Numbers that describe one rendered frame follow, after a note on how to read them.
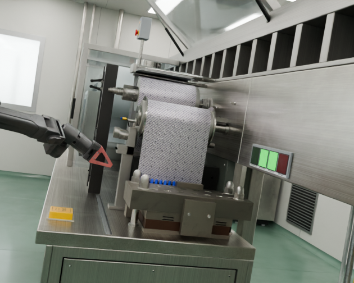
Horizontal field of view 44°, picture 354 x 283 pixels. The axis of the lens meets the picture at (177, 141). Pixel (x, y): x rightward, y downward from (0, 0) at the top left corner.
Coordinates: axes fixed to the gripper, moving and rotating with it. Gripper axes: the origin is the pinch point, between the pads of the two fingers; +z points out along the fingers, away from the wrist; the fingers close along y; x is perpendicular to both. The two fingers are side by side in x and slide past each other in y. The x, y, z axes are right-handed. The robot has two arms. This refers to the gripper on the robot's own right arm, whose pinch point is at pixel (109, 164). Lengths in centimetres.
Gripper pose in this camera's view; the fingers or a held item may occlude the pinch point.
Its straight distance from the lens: 149.8
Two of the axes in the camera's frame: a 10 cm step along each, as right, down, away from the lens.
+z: 7.5, 6.1, 2.4
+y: 2.4, 0.8, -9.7
